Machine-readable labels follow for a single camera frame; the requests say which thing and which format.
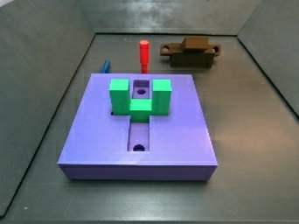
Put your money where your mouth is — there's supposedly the brown T-shaped block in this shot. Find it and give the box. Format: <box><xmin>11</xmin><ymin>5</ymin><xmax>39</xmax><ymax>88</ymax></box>
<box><xmin>160</xmin><ymin>37</ymin><xmax>220</xmax><ymax>56</ymax></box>

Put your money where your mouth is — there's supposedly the dark grey fixture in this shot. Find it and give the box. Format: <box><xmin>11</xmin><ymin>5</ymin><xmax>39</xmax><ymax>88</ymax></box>
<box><xmin>170</xmin><ymin>52</ymin><xmax>214</xmax><ymax>68</ymax></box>

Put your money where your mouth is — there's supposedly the red peg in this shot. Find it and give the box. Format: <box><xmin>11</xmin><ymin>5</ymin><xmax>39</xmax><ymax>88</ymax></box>
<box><xmin>138</xmin><ymin>40</ymin><xmax>149</xmax><ymax>74</ymax></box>

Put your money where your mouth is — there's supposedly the blue peg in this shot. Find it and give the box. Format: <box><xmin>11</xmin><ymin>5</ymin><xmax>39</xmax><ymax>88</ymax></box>
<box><xmin>99</xmin><ymin>59</ymin><xmax>110</xmax><ymax>74</ymax></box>

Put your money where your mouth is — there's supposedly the purple base block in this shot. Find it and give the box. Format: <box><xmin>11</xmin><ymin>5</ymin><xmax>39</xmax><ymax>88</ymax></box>
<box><xmin>58</xmin><ymin>73</ymin><xmax>217</xmax><ymax>180</ymax></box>

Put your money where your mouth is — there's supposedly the green U-shaped block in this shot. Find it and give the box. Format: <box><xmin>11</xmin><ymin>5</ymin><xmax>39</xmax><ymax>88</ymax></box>
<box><xmin>107</xmin><ymin>79</ymin><xmax>172</xmax><ymax>123</ymax></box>

